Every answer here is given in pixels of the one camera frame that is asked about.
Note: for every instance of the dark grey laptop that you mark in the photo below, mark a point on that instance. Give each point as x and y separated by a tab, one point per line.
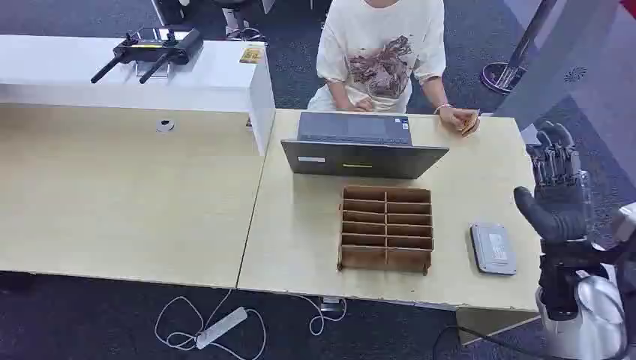
362	159

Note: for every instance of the wooden card box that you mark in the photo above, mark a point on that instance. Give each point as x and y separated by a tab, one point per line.
385	258

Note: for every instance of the clear plastic hand plate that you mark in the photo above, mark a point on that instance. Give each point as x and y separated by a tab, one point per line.
587	198

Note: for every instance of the yellow sticker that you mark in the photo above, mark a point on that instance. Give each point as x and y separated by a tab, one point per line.
251	55

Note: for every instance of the person's left hand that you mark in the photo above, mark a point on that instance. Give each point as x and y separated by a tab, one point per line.
454	118

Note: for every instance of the stanchion post with base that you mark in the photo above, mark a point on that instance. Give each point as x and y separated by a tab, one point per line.
502	77

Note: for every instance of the black router with antennas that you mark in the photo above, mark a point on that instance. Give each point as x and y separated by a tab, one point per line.
159	48

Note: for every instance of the person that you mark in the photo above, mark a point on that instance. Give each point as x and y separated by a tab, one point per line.
380	49

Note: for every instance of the grey card reader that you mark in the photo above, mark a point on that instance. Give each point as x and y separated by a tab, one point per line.
493	248

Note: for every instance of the pale wooden desk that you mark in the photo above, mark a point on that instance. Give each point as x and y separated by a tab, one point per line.
124	208
298	233

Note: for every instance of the yellow printed card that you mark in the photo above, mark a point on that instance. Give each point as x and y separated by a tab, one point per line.
472	124

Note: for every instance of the person's right hand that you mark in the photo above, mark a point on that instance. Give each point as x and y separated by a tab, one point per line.
361	105

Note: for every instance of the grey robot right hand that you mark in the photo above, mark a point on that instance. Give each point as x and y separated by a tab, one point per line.
559	213

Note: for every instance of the person's hand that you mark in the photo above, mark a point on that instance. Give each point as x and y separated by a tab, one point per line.
361	105
454	118

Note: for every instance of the white power strip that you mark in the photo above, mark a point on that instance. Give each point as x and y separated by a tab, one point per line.
221	328

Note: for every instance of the white counter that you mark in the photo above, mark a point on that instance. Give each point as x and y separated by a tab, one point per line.
208	84

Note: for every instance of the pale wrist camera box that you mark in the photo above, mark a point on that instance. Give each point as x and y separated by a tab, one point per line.
626	221

